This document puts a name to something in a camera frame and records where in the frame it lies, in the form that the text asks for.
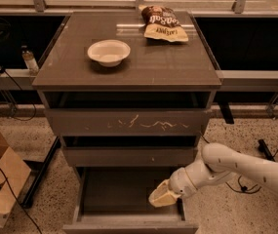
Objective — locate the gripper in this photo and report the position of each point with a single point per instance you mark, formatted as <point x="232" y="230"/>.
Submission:
<point x="181" y="181"/>

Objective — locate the grey bottom drawer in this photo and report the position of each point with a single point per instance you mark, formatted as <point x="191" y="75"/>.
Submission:
<point x="115" y="201"/>

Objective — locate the grey drawer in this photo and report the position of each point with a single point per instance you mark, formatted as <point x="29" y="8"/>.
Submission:
<point x="115" y="201"/>
<point x="129" y="151"/>
<point x="128" y="122"/>

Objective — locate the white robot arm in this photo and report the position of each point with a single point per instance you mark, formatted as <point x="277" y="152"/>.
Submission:
<point x="216" y="164"/>

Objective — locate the grey middle drawer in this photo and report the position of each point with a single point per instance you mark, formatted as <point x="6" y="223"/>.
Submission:
<point x="129" y="151"/>

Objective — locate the grey drawer cabinet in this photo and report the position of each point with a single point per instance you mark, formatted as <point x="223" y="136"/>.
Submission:
<point x="154" y="75"/>

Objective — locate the grey top drawer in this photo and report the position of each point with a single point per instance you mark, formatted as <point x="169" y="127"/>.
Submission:
<point x="128" y="122"/>

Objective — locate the black right table leg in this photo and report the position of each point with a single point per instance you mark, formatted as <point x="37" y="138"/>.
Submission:
<point x="262" y="147"/>

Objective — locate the black table leg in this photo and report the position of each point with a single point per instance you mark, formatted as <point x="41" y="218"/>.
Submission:
<point x="262" y="147"/>
<point x="38" y="169"/>

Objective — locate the black left table leg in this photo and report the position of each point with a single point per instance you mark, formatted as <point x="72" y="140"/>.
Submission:
<point x="38" y="169"/>

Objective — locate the white bowl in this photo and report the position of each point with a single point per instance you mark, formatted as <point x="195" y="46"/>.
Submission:
<point x="108" y="53"/>

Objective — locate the brown chip bag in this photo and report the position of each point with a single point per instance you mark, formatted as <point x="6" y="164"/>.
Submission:
<point x="161" y="23"/>

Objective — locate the small clear bottle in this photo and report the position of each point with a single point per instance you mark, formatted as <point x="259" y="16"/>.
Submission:
<point x="29" y="60"/>

